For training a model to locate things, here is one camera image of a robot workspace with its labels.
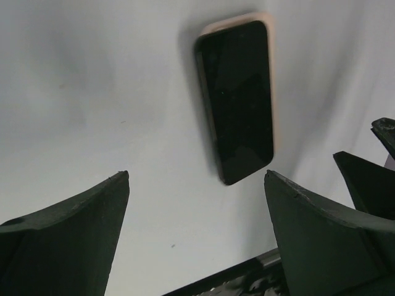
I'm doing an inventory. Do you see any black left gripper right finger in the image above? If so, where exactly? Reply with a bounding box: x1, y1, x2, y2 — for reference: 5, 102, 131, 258
264, 171, 394, 295

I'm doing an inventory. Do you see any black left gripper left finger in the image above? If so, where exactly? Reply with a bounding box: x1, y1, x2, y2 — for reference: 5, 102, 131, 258
1, 171, 129, 295

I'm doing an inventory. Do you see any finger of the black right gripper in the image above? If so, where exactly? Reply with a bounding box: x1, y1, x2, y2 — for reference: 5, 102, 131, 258
333, 151, 394, 220
371, 117, 395, 170

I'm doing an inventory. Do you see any pink phone case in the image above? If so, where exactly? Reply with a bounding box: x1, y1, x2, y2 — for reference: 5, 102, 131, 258
193, 10, 277, 186

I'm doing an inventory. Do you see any black table front rail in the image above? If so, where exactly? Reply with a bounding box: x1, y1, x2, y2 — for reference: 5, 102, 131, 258
165, 249, 289, 296

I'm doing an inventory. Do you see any blue smartphone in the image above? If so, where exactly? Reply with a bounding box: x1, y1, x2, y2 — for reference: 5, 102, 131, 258
196, 20, 274, 185

